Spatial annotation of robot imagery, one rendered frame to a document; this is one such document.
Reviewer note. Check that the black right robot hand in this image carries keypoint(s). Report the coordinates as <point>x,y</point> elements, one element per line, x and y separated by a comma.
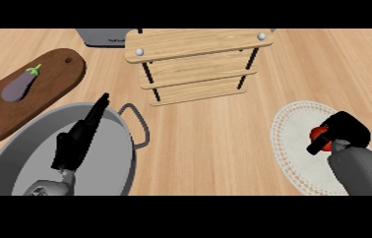
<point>346,127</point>

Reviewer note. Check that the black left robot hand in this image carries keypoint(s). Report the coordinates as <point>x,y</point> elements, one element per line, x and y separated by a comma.
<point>77,140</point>

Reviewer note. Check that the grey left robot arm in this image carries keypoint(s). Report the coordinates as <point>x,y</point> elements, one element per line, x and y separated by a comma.
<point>51,184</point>

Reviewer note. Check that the red tomato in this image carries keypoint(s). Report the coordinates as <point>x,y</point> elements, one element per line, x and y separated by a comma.
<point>318,134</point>

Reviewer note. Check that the white round placemat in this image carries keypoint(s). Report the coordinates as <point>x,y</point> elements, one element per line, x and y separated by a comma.
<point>296,150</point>

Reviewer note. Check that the wooden tiered shelf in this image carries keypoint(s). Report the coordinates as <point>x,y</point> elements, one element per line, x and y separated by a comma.
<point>194,63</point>

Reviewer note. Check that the grey metal pot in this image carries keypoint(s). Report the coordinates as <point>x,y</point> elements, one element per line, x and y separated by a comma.
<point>102,169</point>

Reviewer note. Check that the brown wooden cutting board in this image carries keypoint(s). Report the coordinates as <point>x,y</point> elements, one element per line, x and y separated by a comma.
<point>54,84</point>

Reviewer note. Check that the purple eggplant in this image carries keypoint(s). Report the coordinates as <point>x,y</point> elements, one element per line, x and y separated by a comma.
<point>20,86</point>

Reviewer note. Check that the grey appliance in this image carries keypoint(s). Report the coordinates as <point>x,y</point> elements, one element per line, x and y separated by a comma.
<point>104,37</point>

